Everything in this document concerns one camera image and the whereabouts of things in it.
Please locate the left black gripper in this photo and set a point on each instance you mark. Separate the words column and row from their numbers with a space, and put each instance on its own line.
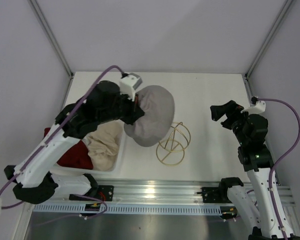
column 134, row 113

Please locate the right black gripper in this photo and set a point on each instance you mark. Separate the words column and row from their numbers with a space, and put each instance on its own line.
column 232, row 110

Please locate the grey bucket hat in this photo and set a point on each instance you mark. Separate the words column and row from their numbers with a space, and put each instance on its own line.
column 158, row 105

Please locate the beige bucket hat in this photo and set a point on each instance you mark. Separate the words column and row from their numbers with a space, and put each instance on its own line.
column 103, row 145

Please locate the gold wire hat stand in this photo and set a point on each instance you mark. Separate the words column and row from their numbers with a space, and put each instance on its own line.
column 171, row 151

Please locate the dark red bucket hat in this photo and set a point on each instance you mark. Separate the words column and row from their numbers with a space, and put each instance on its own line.
column 76, row 157

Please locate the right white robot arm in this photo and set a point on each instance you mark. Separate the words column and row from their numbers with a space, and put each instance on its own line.
column 265, row 215

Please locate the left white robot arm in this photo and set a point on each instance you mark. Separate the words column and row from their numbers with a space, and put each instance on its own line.
column 105, row 101

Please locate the white plastic basket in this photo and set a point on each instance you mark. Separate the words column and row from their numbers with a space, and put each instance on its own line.
column 90, row 171

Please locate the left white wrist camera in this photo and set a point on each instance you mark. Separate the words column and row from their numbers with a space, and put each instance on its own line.
column 129, row 83

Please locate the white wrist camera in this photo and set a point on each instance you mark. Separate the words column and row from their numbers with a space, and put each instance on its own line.
column 129, row 83
column 257, row 106

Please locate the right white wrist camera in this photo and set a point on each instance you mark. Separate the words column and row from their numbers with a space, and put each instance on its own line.
column 257, row 106

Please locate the right black base bracket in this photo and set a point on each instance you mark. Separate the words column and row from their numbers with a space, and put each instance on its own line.
column 211, row 195

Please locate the black base bracket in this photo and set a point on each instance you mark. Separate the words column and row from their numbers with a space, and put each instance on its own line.
column 104, row 193
column 211, row 195

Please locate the aluminium mounting rail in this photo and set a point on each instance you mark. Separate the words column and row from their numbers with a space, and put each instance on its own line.
column 156, row 192

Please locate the left black base bracket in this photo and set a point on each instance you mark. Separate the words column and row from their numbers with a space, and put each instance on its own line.
column 104, row 193

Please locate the right aluminium frame post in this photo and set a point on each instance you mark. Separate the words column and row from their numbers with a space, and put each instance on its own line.
column 269, row 37

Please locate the aluminium frame post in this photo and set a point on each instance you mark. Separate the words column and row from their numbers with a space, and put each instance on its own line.
column 269, row 37
column 42, row 20

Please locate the white slotted cable duct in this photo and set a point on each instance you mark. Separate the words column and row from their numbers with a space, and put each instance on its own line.
column 137, row 209

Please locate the left aluminium frame post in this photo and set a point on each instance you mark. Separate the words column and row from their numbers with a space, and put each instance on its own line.
column 42, row 20

